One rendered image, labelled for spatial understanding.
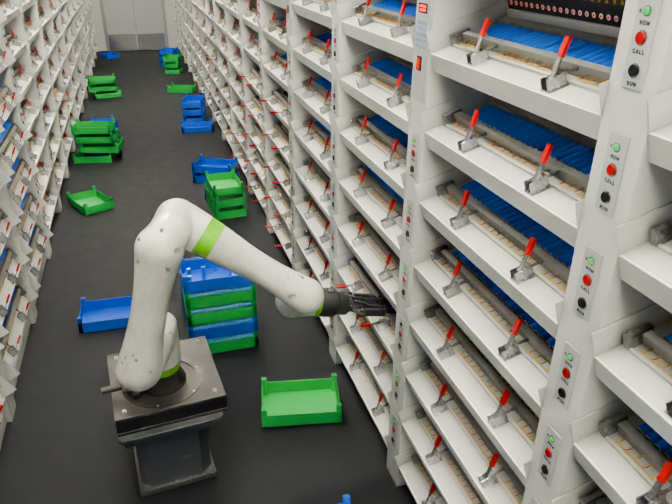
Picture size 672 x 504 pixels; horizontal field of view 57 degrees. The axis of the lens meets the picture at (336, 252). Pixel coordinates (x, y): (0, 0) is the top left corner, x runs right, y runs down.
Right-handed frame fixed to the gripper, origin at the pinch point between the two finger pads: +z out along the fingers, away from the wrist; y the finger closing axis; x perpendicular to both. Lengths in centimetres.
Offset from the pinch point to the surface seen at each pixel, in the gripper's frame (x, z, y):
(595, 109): -83, -23, -85
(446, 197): -50, -11, -32
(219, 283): 30, -45, 66
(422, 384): 7.4, -1.4, -33.2
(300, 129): -29, -10, 112
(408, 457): 41.3, 6.8, -26.8
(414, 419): 24.9, 3.7, -27.7
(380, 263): -11.7, -4.3, 7.7
